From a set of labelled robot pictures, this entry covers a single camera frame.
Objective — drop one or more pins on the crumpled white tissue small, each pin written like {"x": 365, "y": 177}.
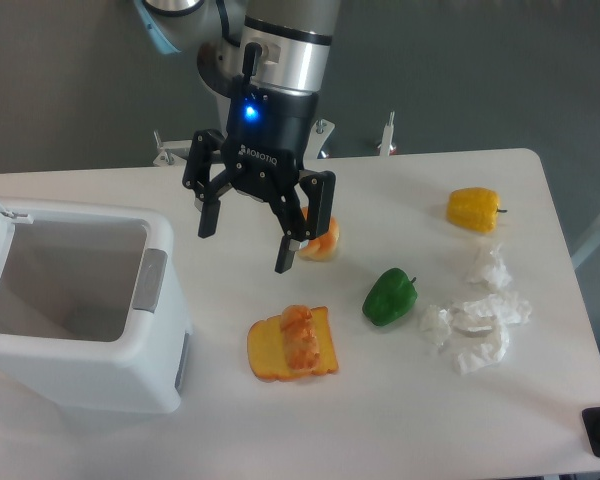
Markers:
{"x": 435, "y": 325}

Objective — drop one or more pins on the yellow bell pepper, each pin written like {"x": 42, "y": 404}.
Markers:
{"x": 474, "y": 208}

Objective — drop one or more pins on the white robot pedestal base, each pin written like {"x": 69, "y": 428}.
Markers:
{"x": 325, "y": 140}

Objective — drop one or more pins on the crumpled white tissue large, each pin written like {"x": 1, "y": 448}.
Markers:
{"x": 485, "y": 324}

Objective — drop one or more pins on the white plastic trash can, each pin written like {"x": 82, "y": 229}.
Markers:
{"x": 92, "y": 314}

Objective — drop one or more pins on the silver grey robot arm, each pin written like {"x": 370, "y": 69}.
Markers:
{"x": 265, "y": 62}

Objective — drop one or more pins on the long croissant bread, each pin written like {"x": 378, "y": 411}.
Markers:
{"x": 299, "y": 339}

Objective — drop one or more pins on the crumpled white tissue upper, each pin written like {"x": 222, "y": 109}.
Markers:
{"x": 489, "y": 269}

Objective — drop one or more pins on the green bell pepper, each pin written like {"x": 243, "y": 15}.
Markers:
{"x": 391, "y": 297}

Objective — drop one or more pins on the knotted bread roll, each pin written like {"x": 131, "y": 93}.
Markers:
{"x": 325, "y": 246}

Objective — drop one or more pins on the toast bread slice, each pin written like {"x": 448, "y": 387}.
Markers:
{"x": 265, "y": 350}

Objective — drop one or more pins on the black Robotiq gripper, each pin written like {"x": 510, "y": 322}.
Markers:
{"x": 267, "y": 135}

